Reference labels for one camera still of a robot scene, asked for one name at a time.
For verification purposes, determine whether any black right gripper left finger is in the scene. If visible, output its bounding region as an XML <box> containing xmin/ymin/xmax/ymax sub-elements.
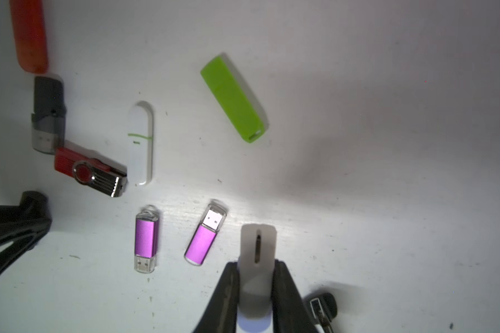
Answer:
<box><xmin>194</xmin><ymin>262</ymin><xmax>240</xmax><ymax>333</ymax></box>

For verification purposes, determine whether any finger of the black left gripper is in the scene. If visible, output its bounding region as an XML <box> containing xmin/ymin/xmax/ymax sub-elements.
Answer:
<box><xmin>0</xmin><ymin>191</ymin><xmax>52</xmax><ymax>275</ymax></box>

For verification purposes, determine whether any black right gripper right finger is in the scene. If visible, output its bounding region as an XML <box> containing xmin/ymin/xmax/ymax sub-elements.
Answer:
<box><xmin>272</xmin><ymin>259</ymin><xmax>318</xmax><ymax>333</ymax></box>

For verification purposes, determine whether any lilac white usb drive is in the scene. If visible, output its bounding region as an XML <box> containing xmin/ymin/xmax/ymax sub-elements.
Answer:
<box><xmin>237</xmin><ymin>224</ymin><xmax>277</xmax><ymax>332</ymax></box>

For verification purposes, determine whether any purple usb drive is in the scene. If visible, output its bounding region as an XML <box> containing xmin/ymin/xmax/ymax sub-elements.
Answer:
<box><xmin>134</xmin><ymin>205</ymin><xmax>160</xmax><ymax>274</ymax></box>
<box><xmin>184</xmin><ymin>201</ymin><xmax>228</xmax><ymax>266</ymax></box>

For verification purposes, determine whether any red swivel usb drive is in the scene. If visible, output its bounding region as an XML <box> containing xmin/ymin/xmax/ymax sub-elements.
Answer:
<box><xmin>54</xmin><ymin>147</ymin><xmax>127</xmax><ymax>198</ymax></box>

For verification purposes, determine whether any dark grey usb drive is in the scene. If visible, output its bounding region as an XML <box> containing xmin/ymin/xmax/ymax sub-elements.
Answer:
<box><xmin>31</xmin><ymin>76</ymin><xmax>66</xmax><ymax>155</ymax></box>

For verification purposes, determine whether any white usb drive green stripe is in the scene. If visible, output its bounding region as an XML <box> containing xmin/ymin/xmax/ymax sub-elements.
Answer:
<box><xmin>126</xmin><ymin>101</ymin><xmax>154</xmax><ymax>187</ymax></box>

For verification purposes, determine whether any red usb stick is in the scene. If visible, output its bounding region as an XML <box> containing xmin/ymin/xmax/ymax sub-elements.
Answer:
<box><xmin>9</xmin><ymin>0</ymin><xmax>49</xmax><ymax>74</ymax></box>

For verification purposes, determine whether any black round key fob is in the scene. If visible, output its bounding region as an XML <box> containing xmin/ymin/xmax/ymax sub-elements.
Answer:
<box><xmin>307</xmin><ymin>292</ymin><xmax>338</xmax><ymax>333</ymax></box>

